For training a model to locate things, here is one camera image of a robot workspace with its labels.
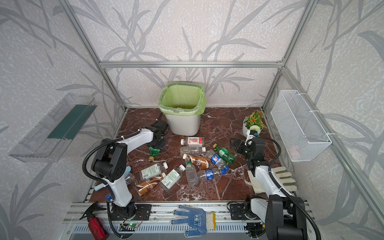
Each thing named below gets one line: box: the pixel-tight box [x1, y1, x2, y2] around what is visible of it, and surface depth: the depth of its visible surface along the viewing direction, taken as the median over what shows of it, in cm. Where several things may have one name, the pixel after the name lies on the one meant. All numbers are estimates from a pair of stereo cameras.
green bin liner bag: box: [157, 81, 207, 116], surface depth 96 cm
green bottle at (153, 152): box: [149, 146, 161, 161], surface depth 95 cm
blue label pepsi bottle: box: [205, 149, 226, 169], surface depth 90 cm
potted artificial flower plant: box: [242, 110, 265, 137], surface depth 95 cm
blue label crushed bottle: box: [197, 165, 230, 181], surface depth 86 cm
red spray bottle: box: [79, 201, 110, 240], surface depth 69 cm
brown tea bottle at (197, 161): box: [182, 153, 211, 169], surface depth 87 cm
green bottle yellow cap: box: [212, 143, 237, 164], surface depth 91 cm
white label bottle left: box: [139, 162, 169, 180], surface depth 86 cm
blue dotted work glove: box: [170, 205, 217, 238], surface depth 72 cm
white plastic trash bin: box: [165, 114, 201, 136], surface depth 91 cm
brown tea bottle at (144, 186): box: [136, 176, 163, 196], surface depth 80 cm
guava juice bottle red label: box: [180, 137, 205, 146], surface depth 98 cm
